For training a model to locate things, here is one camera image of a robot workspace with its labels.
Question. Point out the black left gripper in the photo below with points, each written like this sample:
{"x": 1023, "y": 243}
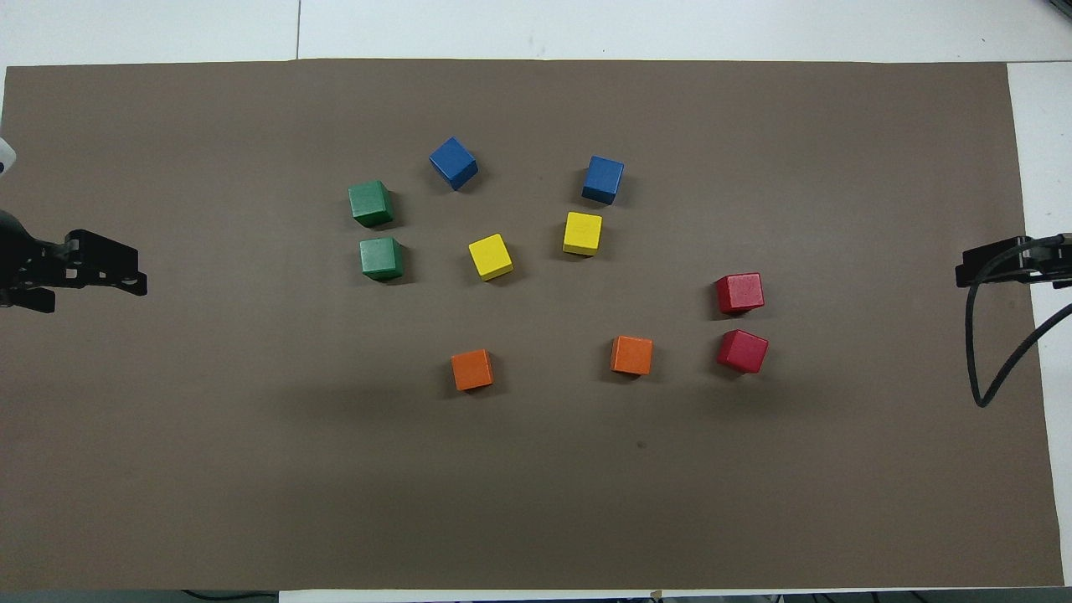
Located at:
{"x": 25, "y": 260}

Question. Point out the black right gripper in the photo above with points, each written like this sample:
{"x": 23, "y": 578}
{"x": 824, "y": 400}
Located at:
{"x": 1051, "y": 260}

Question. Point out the red wooden cube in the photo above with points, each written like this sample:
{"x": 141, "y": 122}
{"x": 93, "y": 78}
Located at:
{"x": 742, "y": 351}
{"x": 739, "y": 293}

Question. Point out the green wooden cube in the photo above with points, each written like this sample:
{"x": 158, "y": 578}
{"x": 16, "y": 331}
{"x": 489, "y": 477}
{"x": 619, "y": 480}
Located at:
{"x": 381, "y": 259}
{"x": 370, "y": 203}

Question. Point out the blue wooden cube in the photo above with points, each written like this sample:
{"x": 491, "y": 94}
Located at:
{"x": 603, "y": 179}
{"x": 453, "y": 162}

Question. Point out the orange wooden cube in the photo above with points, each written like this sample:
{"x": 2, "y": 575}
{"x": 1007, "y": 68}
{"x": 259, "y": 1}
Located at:
{"x": 631, "y": 355}
{"x": 471, "y": 369}

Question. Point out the yellow wooden cube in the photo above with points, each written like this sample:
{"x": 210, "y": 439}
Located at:
{"x": 490, "y": 256}
{"x": 582, "y": 234}

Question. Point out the brown paper table mat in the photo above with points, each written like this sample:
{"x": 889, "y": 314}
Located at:
{"x": 536, "y": 486}

